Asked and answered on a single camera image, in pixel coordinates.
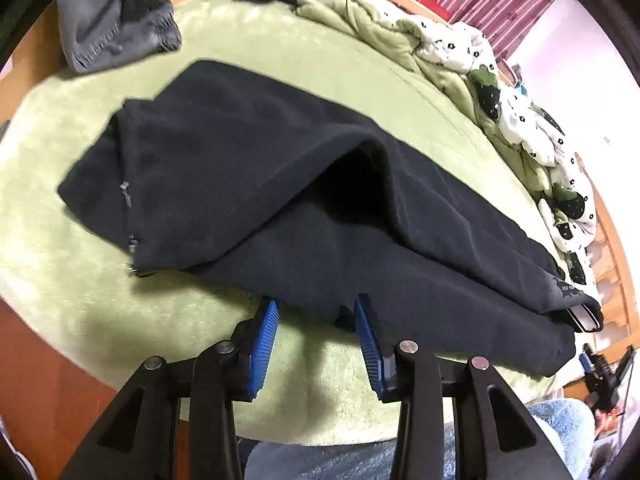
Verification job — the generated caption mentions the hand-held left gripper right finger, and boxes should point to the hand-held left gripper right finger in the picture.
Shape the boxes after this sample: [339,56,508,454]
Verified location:
[354,294,576,480]

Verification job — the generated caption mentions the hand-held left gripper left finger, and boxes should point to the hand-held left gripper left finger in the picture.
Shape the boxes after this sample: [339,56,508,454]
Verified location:
[59,296,281,480]

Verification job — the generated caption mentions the black pants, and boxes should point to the black pants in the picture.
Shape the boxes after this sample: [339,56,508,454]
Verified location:
[56,60,604,380]

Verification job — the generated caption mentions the light blue fleece clothing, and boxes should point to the light blue fleece clothing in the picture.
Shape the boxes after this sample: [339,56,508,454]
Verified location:
[245,397,596,480]

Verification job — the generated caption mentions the green fleece blanket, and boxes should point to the green fleece blanket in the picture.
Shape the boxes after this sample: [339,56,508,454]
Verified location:
[0,2,571,448]

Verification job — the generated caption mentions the white flower-print quilt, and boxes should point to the white flower-print quilt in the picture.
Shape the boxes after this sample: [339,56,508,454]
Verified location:
[297,0,601,301]

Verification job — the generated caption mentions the grey garment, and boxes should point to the grey garment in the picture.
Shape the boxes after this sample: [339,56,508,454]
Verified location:
[56,0,183,75]

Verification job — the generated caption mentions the wooden bed frame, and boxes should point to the wooden bed frame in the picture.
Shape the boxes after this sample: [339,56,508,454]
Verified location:
[0,0,640,396]

